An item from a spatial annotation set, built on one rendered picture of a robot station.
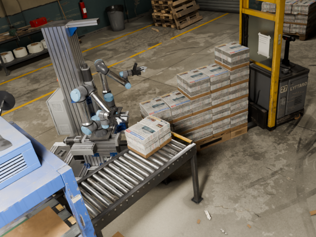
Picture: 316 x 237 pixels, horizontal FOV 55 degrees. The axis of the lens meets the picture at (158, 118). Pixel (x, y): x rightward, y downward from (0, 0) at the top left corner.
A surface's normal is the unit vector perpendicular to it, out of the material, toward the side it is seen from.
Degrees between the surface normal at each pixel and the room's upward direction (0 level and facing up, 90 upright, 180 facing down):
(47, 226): 0
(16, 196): 0
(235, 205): 0
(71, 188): 90
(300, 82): 90
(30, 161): 90
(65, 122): 90
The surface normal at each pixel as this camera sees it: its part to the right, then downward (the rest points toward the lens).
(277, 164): -0.13, -0.84
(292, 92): 0.40, 0.44
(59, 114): -0.13, 0.54
